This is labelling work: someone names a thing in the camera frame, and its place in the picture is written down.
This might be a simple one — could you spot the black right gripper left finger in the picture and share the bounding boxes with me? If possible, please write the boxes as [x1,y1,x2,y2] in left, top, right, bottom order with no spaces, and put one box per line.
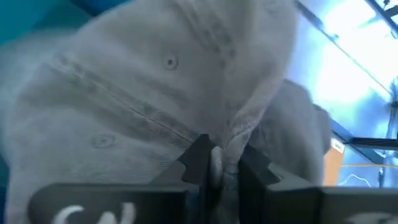
[27,133,216,224]

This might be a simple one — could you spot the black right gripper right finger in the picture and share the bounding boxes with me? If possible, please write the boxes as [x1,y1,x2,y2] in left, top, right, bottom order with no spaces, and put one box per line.
[238,142,398,224]

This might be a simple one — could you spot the grey baseball cap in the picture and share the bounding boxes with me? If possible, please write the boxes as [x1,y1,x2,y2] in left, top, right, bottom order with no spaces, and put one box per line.
[248,78,333,187]
[0,0,300,224]

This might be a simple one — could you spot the white table corner sticker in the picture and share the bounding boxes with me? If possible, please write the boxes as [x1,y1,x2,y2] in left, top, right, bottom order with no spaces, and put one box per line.
[330,138,345,154]

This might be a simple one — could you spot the teal tray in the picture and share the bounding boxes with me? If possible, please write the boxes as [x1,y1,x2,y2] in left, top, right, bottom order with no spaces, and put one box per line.
[0,0,133,47]

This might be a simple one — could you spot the black aluminium table frame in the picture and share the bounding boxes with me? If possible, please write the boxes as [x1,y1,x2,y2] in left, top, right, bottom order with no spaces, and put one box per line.
[294,0,398,166]

